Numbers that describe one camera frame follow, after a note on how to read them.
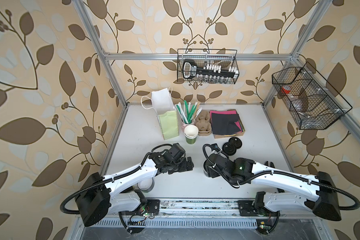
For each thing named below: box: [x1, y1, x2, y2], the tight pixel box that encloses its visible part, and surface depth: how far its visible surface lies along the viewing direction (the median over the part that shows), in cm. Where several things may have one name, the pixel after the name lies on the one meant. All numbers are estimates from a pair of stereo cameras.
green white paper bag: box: [140, 86, 179, 140], surface depth 94 cm
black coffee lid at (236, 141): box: [228, 137, 242, 149], surface depth 101 cm
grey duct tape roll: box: [137, 177, 155, 193], surface depth 82 cm
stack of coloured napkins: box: [209, 110, 246, 136], surface depth 103 cm
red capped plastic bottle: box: [281, 85, 304, 114], surface depth 77 cm
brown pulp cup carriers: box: [196, 110, 212, 136], surface depth 104 cm
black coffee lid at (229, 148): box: [222, 142, 237, 156], surface depth 95 cm
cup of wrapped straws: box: [174, 100, 202, 134], surface depth 98 cm
